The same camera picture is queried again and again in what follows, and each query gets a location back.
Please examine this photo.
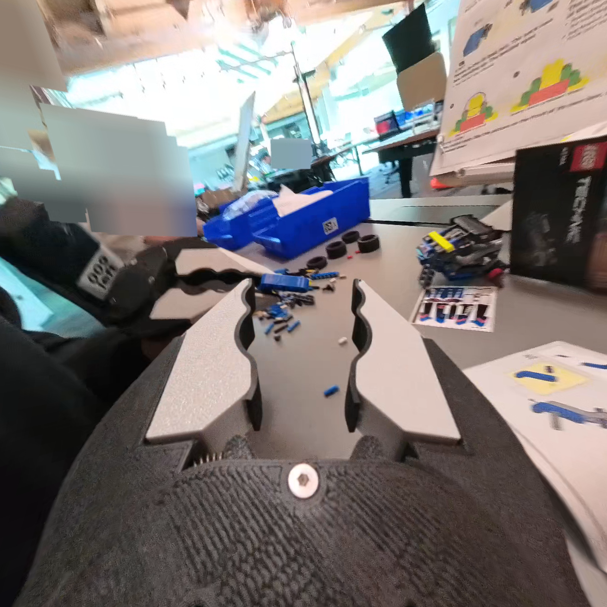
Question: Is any white instruction booklet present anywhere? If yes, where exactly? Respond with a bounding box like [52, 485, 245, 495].
[461, 340, 607, 586]

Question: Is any large blue toy panel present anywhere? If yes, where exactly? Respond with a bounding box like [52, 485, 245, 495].
[258, 273, 312, 293]

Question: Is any blue storage bin with tag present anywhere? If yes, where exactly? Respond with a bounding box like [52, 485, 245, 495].
[251, 178, 371, 261]

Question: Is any white instruction poster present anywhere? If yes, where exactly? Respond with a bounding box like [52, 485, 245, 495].
[428, 0, 607, 180]

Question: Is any pile of toy parts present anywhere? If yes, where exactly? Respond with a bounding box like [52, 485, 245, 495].
[254, 267, 343, 343]

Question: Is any sticker sheet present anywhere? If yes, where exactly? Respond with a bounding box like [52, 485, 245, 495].
[409, 285, 499, 334]

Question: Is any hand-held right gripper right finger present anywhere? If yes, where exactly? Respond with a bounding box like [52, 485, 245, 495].
[344, 279, 463, 446]

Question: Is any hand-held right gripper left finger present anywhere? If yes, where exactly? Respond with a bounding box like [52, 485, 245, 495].
[144, 278, 263, 445]

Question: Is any brown rounded panel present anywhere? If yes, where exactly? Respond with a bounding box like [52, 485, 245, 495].
[395, 51, 450, 113]

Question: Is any plain blue storage bin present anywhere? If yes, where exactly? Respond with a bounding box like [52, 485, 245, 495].
[204, 192, 285, 249]

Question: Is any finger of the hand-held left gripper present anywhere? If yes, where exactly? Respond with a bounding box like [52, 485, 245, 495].
[149, 280, 240, 324]
[175, 247, 277, 286]

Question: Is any dark toy set box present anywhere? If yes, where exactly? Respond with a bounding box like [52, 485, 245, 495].
[509, 134, 607, 291]

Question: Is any partly built toy car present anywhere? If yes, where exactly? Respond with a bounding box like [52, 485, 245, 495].
[415, 213, 509, 288]

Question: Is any background work table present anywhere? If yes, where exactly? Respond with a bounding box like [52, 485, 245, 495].
[362, 124, 441, 199]

